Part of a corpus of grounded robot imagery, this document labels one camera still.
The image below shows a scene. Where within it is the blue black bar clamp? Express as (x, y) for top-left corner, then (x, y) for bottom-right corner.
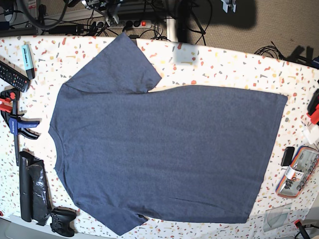
(0, 88), (40, 166)

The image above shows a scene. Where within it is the black cable bundle on floor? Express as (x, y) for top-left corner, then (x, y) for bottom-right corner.
(253, 41), (288, 61)

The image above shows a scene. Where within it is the mint green highlighter pen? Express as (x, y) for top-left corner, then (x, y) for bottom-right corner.
(21, 44), (35, 80)

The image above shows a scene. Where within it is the blue grey T-shirt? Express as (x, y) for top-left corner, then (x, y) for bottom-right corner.
(48, 34), (287, 236)

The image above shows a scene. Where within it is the small black box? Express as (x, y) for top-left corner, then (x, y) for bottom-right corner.
(281, 146), (295, 167)

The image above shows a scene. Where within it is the red black clamp bottom right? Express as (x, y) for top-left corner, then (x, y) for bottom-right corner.
(294, 220), (310, 239)

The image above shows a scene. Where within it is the clear plastic sheet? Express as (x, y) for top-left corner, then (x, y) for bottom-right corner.
(263, 204), (292, 232)

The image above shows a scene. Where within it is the white plastic connector piece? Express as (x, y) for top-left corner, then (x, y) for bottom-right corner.
(302, 122), (319, 144)

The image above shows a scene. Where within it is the black game controller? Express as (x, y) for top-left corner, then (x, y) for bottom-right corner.
(50, 208), (77, 238)

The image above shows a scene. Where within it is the red black clamp right edge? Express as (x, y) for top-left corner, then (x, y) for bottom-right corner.
(307, 89), (319, 125)

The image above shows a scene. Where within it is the striped transparent pencil case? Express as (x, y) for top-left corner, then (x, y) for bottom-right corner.
(276, 146), (319, 198)

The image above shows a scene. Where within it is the white metal table leg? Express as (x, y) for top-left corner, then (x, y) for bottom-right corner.
(166, 18), (178, 42)

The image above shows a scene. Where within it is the white power strip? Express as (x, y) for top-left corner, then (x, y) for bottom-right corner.
(108, 20), (152, 29)

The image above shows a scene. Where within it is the black TV remote control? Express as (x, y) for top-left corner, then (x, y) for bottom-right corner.
(0, 61), (30, 93)

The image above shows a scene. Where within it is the black plastic bag roll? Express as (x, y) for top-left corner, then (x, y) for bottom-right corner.
(19, 151), (52, 226)

